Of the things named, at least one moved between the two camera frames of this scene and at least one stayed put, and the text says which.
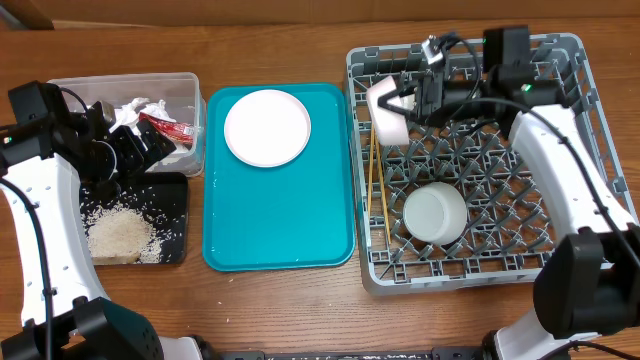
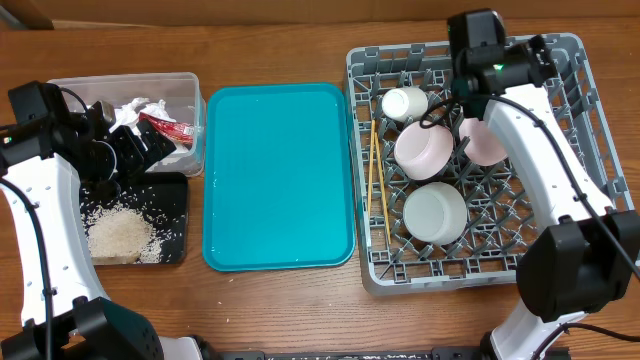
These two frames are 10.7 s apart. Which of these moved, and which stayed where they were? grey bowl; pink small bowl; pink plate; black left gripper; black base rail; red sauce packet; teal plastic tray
Moved: pink small bowl; pink plate
Stayed: teal plastic tray; grey bowl; black base rail; black left gripper; red sauce packet
